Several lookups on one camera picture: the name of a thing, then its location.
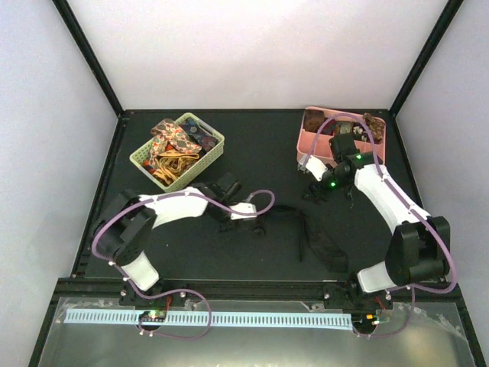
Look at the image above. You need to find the rolled red tie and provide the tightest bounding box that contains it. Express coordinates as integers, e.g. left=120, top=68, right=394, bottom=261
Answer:
left=321, top=119, right=337, bottom=135

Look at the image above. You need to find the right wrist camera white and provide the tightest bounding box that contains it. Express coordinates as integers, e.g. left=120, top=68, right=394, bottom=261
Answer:
left=298, top=154, right=328, bottom=182

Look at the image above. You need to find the green plastic basket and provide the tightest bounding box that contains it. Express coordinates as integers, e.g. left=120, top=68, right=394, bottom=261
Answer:
left=129, top=112, right=225, bottom=193

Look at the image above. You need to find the pink divided organizer box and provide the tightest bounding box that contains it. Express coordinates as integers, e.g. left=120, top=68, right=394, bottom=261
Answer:
left=296, top=106, right=387, bottom=165

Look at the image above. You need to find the rolled olive tie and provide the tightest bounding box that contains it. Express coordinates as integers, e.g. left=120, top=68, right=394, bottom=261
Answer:
left=335, top=121, right=355, bottom=135

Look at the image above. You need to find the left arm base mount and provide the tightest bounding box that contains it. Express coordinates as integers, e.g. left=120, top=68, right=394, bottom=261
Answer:
left=118, top=280, right=189, bottom=309

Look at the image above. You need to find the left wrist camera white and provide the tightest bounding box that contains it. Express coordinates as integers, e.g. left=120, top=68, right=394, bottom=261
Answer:
left=229, top=203, right=257, bottom=220

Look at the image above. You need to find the navy patterned necktie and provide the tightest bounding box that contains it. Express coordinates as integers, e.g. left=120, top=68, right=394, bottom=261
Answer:
left=180, top=118, right=219, bottom=153

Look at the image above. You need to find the light blue cable duct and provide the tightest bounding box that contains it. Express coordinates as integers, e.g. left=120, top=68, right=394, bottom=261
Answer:
left=63, top=309, right=353, bottom=331

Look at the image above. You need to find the rolled brown dotted tie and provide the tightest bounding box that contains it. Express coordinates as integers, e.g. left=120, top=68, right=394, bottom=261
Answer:
left=363, top=112, right=386, bottom=144

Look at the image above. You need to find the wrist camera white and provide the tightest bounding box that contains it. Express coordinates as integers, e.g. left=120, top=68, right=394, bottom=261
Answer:
left=229, top=203, right=257, bottom=220
left=298, top=154, right=328, bottom=182

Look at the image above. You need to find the rolled dark floral tie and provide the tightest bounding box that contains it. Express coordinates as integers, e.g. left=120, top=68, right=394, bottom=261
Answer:
left=351, top=123, right=370, bottom=142

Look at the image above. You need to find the black necktie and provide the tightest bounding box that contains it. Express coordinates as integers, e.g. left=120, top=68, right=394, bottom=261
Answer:
left=254, top=204, right=348, bottom=273

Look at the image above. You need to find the left black frame post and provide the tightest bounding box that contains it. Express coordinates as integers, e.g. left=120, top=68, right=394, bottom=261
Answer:
left=52, top=0, right=124, bottom=118

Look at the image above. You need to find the floral orange necktie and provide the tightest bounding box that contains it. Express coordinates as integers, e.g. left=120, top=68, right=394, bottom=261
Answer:
left=147, top=119, right=202, bottom=166

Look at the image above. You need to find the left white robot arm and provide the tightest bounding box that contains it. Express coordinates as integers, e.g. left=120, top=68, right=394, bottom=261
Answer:
left=91, top=174, right=275, bottom=305

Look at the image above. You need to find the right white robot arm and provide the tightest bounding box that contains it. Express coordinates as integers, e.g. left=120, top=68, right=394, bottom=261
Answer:
left=298, top=135, right=454, bottom=308

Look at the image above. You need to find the yellow necktie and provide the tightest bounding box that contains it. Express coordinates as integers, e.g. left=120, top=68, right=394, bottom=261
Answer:
left=152, top=151, right=200, bottom=187

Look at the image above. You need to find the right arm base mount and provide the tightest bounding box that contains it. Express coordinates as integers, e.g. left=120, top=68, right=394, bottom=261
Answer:
left=322, top=281, right=393, bottom=310

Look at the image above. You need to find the black frame post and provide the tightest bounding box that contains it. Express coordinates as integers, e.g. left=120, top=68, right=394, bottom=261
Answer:
left=52, top=0, right=124, bottom=118
left=389, top=0, right=464, bottom=117

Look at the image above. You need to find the right black frame post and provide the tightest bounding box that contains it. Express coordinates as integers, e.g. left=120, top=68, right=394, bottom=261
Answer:
left=389, top=0, right=464, bottom=117

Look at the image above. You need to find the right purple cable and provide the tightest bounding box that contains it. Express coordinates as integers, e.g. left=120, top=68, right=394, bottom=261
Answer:
left=303, top=114, right=458, bottom=339

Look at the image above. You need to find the black aluminium front rail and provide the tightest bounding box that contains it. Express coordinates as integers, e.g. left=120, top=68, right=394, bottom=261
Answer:
left=57, top=278, right=465, bottom=303

